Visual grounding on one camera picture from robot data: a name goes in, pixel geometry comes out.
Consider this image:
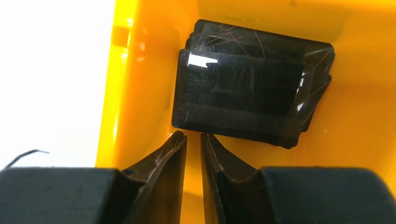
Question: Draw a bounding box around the orange three-compartment tray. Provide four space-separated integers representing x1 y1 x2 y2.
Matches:
96 0 396 224

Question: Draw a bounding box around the black credit card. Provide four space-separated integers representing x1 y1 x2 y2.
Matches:
185 20 335 132

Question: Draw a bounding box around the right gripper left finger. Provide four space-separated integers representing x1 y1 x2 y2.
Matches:
0 131 187 224

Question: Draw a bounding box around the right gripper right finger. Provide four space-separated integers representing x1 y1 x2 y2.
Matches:
200 133 396 224

